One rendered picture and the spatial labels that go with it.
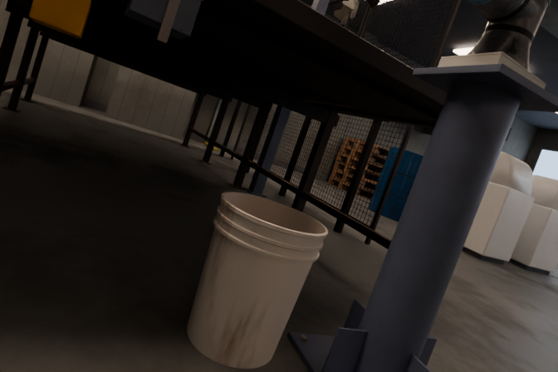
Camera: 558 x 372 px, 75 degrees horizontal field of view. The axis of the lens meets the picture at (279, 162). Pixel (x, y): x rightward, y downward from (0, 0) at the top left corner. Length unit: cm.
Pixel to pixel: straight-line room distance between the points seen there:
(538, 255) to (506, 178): 130
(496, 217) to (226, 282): 405
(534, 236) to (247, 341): 495
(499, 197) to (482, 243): 55
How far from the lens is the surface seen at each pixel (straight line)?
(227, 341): 98
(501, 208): 472
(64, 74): 603
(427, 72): 108
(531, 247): 564
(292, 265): 90
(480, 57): 104
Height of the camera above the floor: 57
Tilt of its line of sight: 4 degrees down
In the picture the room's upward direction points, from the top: 19 degrees clockwise
